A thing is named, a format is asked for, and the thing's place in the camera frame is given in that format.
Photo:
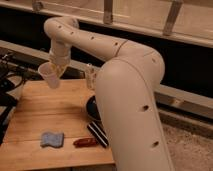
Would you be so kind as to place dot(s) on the dark blue ceramic bowl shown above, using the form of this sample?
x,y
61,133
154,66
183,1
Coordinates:
x,y
92,110

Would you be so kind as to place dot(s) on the white ceramic cup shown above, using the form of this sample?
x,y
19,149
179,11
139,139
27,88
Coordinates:
x,y
49,75

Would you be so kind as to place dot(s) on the red brown small object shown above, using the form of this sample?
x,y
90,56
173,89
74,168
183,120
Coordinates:
x,y
85,142

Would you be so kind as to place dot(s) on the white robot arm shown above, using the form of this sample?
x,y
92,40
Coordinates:
x,y
124,90

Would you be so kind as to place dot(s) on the metal window frame rail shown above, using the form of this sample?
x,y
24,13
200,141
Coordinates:
x,y
188,21

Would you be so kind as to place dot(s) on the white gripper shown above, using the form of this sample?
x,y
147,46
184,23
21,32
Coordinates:
x,y
61,57

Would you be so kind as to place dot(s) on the black white striped block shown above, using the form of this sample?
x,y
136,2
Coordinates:
x,y
96,130

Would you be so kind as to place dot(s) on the clear glass bottle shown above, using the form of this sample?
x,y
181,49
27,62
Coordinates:
x,y
90,76

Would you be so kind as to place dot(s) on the blue sponge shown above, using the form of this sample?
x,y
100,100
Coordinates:
x,y
49,139

